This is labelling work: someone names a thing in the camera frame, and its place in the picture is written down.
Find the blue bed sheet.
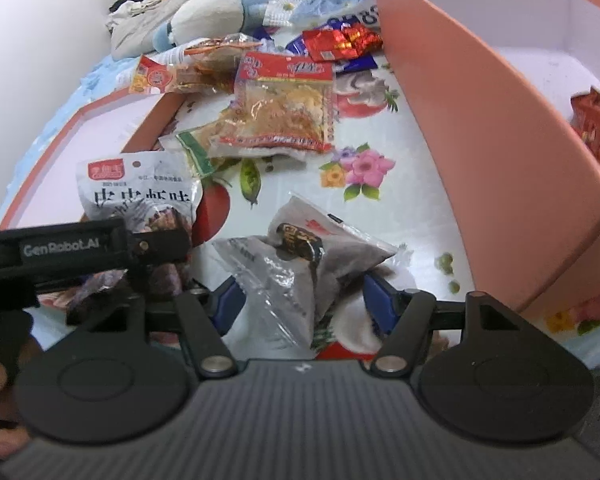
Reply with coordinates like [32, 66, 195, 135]
[0, 55, 138, 222]

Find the small red foil candy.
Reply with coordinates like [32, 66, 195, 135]
[302, 23, 384, 62]

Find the grey clear snack bag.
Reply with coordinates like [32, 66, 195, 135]
[212, 195, 398, 349]

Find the pink box lid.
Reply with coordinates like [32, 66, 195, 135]
[0, 89, 185, 230]

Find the person left hand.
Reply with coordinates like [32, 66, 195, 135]
[0, 363, 30, 460]

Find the pink gift box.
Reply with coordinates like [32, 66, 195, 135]
[377, 0, 600, 313]

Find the red foil snack packet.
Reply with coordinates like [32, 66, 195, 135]
[570, 87, 600, 164]

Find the fruit print mat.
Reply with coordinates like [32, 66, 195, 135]
[151, 58, 600, 366]

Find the orange dried snack bag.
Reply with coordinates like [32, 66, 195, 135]
[208, 51, 334, 160]

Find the white blue plush toy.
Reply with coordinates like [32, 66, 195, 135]
[152, 0, 273, 52]

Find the orange sausage snack bag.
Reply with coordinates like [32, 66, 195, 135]
[126, 32, 262, 94]

